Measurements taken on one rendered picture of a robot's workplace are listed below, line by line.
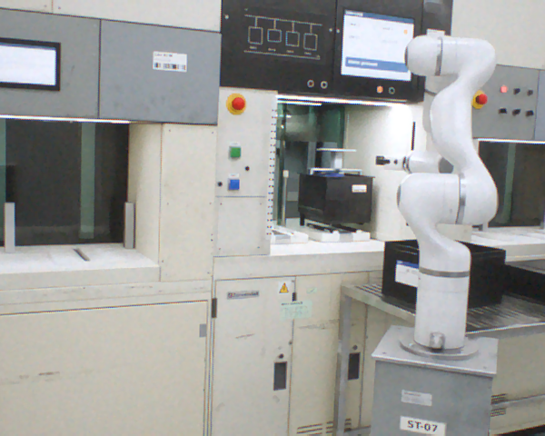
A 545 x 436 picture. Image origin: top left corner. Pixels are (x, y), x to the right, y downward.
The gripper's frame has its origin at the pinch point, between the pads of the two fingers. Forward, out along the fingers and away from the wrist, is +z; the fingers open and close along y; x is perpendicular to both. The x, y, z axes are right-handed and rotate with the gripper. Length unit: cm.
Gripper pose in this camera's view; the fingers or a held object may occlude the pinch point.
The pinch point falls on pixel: (385, 160)
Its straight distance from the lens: 234.2
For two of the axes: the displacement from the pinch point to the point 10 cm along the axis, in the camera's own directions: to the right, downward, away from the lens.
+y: 9.0, -0.1, 4.4
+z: -4.4, -1.2, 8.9
